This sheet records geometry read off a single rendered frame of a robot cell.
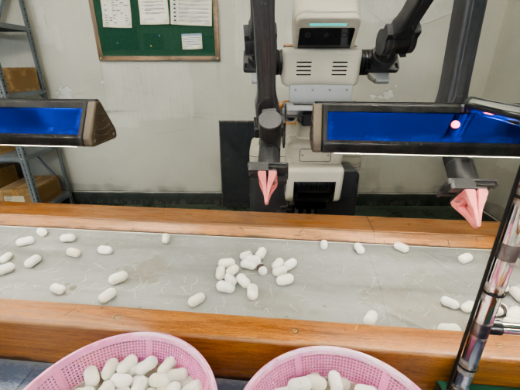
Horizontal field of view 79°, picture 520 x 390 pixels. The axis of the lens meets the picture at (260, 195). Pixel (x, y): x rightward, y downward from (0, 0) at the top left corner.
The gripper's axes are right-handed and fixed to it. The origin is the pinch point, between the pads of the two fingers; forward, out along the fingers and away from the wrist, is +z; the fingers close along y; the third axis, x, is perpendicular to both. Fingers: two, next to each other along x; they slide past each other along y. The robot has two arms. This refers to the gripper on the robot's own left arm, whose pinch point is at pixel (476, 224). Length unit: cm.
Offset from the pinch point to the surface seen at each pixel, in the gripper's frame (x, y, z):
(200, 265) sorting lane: 7, -59, 9
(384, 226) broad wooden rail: 16.8, -13.2, -6.1
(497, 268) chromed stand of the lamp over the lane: -23.7, -14.0, 16.7
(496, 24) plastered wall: 86, 109, -199
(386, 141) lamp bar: -25.2, -25.2, -1.2
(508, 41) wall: 89, 114, -183
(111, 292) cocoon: -2, -73, 18
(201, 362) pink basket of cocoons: -12, -51, 29
